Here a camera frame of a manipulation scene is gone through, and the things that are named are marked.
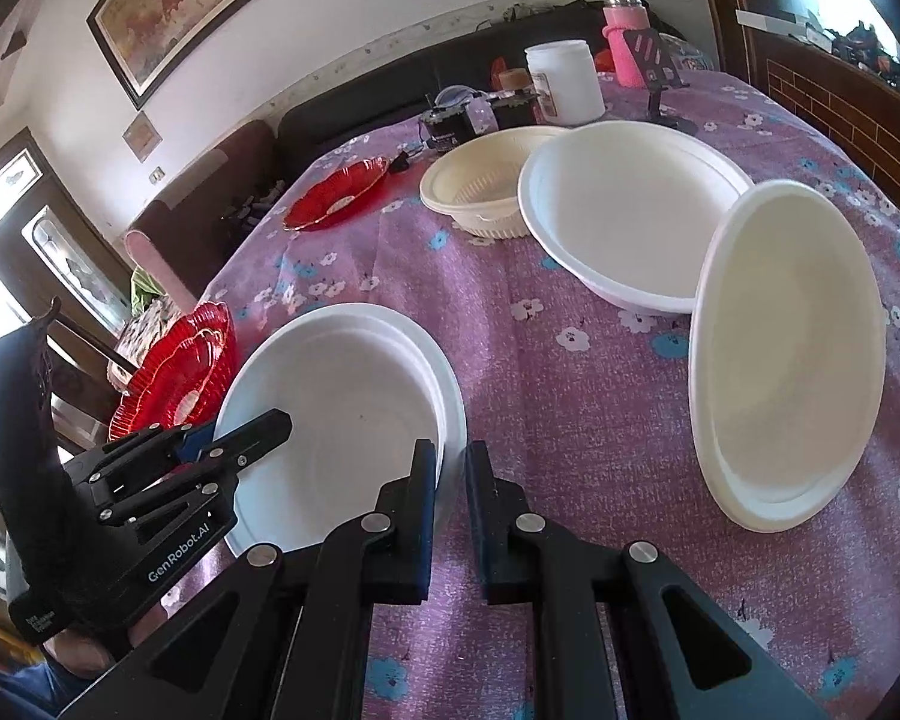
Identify dark wooden chair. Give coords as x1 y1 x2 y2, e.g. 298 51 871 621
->
37 300 147 458

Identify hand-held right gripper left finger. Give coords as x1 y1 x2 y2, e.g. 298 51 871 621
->
60 439 440 720

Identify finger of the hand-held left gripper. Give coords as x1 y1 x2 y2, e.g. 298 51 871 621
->
67 424 220 500
97 409 295 530

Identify white flat box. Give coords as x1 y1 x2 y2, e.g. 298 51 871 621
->
735 9 820 37

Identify white plastic jar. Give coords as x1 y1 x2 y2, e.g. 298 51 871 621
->
525 40 607 126

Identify blue round lid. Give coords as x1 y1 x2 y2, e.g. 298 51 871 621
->
435 84 488 110

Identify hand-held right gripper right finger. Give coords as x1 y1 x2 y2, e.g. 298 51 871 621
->
463 441 833 720

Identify floral seat cushion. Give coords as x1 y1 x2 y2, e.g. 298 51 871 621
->
116 296 190 383

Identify person's blue jeans leg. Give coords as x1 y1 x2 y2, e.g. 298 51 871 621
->
0 652 98 720

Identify framed wall painting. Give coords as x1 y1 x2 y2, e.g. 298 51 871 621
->
86 0 346 112

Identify cream colander basket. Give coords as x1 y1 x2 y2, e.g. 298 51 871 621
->
420 126 571 241

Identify black sofa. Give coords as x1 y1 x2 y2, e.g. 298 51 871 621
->
277 0 691 166

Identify white bowl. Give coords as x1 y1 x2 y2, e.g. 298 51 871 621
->
688 178 887 533
214 302 468 560
517 120 756 314

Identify green cloth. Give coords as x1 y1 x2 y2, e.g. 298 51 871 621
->
130 268 164 316

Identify small wall picture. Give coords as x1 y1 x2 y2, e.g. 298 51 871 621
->
122 111 164 162

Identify black phone stand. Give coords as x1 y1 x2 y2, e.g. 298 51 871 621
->
621 26 700 134

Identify brown armchair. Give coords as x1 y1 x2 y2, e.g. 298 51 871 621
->
127 118 286 293

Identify purple floral tablecloth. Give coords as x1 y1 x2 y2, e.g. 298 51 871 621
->
150 67 900 720

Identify pink sleeved bottle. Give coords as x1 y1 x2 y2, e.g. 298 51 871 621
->
600 0 650 89

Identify wooden glass door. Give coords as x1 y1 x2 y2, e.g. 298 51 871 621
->
0 127 132 398

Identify dark patterned cloth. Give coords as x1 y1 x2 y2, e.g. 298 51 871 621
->
223 178 287 232

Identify wooden cabinet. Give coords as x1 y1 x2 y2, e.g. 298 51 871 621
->
690 0 900 192

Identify person's left hand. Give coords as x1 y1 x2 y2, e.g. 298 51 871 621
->
45 604 167 674

